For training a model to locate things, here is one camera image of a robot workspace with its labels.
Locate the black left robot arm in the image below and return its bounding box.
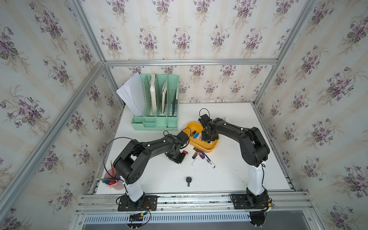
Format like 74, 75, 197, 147
112, 130, 190, 205

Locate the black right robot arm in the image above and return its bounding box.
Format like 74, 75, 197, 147
198, 114, 271, 209

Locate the yellow plastic storage box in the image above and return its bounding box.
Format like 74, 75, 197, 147
184, 122, 219, 153

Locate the blue white marker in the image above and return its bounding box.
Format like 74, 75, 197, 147
202, 152, 216, 169

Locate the beige notebook in organizer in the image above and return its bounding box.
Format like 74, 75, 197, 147
161, 80, 167, 114

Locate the green desk file organizer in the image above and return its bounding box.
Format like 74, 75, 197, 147
131, 74, 179, 131

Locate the pink pen cup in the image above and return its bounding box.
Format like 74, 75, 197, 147
101, 161, 125, 191

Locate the white book in organizer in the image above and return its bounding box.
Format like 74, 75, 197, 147
149, 74, 157, 116

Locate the white paper stack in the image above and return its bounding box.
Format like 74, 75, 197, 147
116, 72, 146, 117

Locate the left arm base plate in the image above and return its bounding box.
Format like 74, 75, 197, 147
116, 195, 158, 211

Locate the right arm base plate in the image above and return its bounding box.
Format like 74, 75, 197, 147
230, 193, 272, 210

